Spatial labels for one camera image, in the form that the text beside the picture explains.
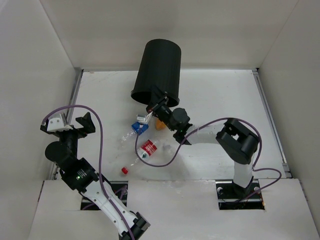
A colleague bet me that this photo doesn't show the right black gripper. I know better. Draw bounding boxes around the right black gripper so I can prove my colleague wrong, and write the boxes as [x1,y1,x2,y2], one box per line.
[146,83,176,132]

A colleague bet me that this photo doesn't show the black ribbed plastic bin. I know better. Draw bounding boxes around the black ribbed plastic bin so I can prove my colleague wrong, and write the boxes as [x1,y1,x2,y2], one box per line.
[131,39,182,107]

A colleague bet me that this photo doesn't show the blue label plastic bottle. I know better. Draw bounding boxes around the blue label plastic bottle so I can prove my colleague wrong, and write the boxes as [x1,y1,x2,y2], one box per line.
[119,121,149,149]

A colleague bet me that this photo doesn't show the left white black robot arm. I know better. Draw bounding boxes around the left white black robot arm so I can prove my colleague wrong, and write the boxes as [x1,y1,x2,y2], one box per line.
[40,112,150,240]

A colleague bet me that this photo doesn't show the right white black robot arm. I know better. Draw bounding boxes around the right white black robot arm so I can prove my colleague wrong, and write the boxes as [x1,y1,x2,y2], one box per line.
[146,85,262,201]

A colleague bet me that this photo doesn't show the orange juice bottle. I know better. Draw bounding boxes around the orange juice bottle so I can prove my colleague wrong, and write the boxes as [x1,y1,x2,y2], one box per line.
[155,119,166,131]

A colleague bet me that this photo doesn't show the clear unlabelled plastic bottle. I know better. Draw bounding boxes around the clear unlabelled plastic bottle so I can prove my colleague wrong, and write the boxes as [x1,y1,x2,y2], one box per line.
[162,143,176,156]

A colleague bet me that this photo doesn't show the red label plastic bottle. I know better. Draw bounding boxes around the red label plastic bottle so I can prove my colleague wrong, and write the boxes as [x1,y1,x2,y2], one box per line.
[121,139,161,175]

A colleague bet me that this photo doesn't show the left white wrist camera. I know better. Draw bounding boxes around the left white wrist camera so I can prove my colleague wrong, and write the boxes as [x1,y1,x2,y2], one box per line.
[47,113,73,133]

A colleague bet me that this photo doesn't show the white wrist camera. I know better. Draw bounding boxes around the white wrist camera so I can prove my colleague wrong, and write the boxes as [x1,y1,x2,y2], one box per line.
[47,113,73,133]
[136,112,153,125]

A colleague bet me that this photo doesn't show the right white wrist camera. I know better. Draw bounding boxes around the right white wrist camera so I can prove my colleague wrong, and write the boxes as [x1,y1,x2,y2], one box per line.
[136,112,153,125]

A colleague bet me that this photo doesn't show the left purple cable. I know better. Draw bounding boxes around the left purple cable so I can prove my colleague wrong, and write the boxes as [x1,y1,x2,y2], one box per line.
[41,104,136,240]

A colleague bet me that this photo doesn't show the purple cable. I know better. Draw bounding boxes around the purple cable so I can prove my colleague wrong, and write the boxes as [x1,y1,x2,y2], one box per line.
[41,104,136,240]
[134,117,283,203]

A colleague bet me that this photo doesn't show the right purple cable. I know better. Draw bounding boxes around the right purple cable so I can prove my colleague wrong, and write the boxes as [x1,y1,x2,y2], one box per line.
[134,117,283,203]

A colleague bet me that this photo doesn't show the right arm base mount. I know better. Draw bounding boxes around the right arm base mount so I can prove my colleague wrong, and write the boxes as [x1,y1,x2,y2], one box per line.
[215,180,265,210]

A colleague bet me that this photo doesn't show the right aluminium table rail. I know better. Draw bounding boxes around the right aluminium table rail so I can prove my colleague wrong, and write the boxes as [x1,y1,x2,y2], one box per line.
[252,68,293,179]

